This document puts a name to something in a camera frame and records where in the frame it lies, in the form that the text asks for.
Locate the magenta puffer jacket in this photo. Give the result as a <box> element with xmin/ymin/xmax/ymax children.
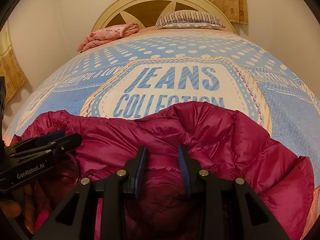
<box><xmin>12</xmin><ymin>102</ymin><xmax>315</xmax><ymax>239</ymax></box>

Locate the left hand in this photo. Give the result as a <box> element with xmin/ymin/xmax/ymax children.
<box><xmin>1</xmin><ymin>184</ymin><xmax>35</xmax><ymax>234</ymax></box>

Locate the beige side curtain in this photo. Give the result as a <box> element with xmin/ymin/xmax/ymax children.
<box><xmin>0</xmin><ymin>22</ymin><xmax>27</xmax><ymax>103</ymax></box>

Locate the blue pink printed bedspread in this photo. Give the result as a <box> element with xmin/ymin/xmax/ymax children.
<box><xmin>2</xmin><ymin>27</ymin><xmax>320</xmax><ymax>239</ymax></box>

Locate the folded pink floral cloth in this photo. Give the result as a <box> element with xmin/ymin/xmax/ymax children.
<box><xmin>76</xmin><ymin>23</ymin><xmax>139</xmax><ymax>52</ymax></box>

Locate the cream wooden headboard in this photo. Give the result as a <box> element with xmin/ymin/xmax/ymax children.
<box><xmin>92</xmin><ymin>0</ymin><xmax>236</xmax><ymax>33</ymax></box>

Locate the striped pillow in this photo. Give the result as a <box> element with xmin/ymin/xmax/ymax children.
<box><xmin>156</xmin><ymin>10</ymin><xmax>225</xmax><ymax>29</ymax></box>

